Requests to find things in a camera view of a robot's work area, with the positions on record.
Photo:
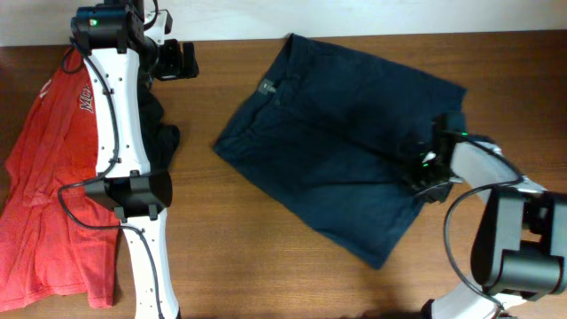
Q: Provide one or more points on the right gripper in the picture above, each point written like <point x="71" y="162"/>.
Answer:
<point x="434" y="195"/>

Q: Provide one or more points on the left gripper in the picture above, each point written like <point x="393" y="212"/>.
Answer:
<point x="174" y="70"/>

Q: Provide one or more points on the navy blue shorts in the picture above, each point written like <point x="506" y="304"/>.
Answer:
<point x="329" y="133"/>

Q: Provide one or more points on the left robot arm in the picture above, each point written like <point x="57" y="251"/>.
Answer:
<point x="121" y="44"/>

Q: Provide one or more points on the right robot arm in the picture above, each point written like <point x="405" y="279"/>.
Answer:
<point x="519" y="252"/>

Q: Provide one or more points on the black garment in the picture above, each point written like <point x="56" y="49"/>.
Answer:
<point x="160" y="140"/>

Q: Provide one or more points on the red mesh t-shirt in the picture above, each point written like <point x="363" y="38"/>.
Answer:
<point x="45" y="251"/>

